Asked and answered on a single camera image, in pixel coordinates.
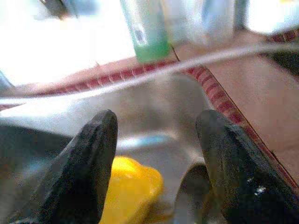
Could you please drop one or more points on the metal tap lever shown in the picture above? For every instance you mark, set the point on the metal tap lever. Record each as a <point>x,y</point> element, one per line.
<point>54,8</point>

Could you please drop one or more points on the clear plastic cup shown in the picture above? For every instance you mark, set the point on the clear plastic cup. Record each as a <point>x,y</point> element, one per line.
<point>198,23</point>

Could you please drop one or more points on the yellow plastic strainer bowl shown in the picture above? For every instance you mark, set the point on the yellow plastic strainer bowl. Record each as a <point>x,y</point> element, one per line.
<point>133,191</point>

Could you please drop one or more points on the round steel bowl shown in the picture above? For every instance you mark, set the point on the round steel bowl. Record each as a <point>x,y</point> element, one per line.
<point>194,193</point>

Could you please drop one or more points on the clear bottle with blue cap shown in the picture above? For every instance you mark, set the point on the clear bottle with blue cap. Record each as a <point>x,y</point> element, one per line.
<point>147,30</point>

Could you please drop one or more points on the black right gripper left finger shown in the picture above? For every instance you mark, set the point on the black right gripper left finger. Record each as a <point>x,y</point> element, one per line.
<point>77,177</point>

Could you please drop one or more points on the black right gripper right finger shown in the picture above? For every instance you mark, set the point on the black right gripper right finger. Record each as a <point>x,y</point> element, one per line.
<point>243,177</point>

